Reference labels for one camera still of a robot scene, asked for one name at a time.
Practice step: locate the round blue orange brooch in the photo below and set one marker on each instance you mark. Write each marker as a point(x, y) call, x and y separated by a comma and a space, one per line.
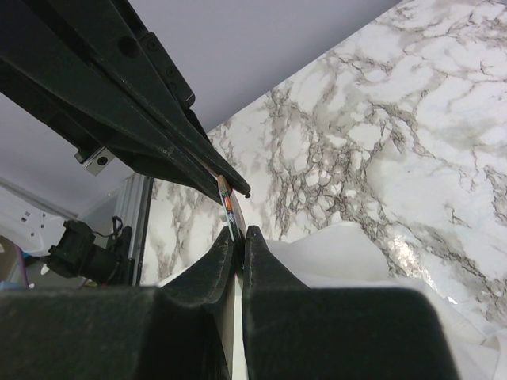
point(232, 210)

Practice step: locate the aluminium frame rail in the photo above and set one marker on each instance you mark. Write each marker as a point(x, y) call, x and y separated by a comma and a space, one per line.
point(133, 207)

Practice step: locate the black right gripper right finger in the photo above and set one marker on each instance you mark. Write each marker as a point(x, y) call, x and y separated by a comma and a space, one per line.
point(291, 331)

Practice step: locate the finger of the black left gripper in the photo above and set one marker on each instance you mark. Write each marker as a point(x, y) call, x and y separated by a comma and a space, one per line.
point(159, 132)
point(44, 72)

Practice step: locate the white t-shirt with flower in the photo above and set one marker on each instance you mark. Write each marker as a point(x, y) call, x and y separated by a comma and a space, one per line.
point(341, 256)

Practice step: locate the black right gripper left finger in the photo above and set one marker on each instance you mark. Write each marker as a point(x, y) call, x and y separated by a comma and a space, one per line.
point(175, 331)

